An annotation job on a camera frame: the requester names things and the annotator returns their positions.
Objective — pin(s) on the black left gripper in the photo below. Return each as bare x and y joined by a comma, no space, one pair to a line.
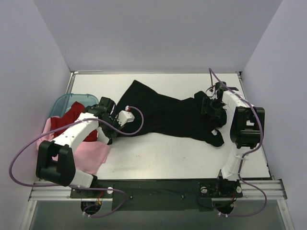
111,128

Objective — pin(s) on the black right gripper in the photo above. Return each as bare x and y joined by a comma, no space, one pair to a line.
206,105

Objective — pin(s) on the black t shirt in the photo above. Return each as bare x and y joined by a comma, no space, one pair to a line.
157,113

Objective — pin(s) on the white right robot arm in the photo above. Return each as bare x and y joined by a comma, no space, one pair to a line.
247,124

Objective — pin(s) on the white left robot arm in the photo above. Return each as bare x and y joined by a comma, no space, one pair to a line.
73,157

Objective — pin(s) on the pink t shirt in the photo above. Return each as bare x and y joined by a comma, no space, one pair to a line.
88,157

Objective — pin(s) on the red t shirt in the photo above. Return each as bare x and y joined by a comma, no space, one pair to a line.
70,117

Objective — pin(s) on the teal plastic bin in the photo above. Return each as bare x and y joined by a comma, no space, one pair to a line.
63,104

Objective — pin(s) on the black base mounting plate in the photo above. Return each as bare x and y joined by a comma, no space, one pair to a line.
163,195

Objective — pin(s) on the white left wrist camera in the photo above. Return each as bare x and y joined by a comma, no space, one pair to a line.
125,117

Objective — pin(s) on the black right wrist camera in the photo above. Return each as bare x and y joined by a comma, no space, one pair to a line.
216,89

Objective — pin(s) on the aluminium front rail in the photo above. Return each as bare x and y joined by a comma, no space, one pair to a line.
274,190

